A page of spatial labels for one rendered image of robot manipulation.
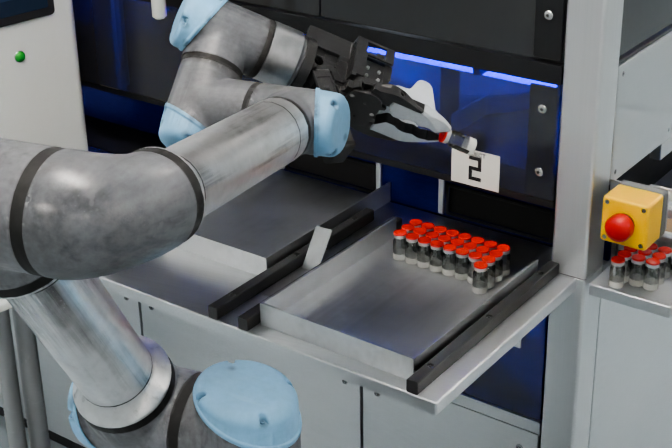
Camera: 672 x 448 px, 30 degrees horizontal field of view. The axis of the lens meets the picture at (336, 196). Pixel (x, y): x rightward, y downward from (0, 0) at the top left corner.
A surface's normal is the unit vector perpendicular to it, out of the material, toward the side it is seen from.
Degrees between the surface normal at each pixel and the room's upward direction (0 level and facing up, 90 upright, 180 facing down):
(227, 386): 8
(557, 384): 90
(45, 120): 90
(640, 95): 90
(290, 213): 0
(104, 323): 94
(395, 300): 0
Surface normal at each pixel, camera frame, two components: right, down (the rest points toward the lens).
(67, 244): 0.07, 0.44
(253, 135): 0.70, -0.54
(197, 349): -0.58, 0.35
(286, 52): 0.30, 0.00
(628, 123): 0.81, 0.23
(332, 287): -0.02, -0.91
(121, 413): 0.03, 0.16
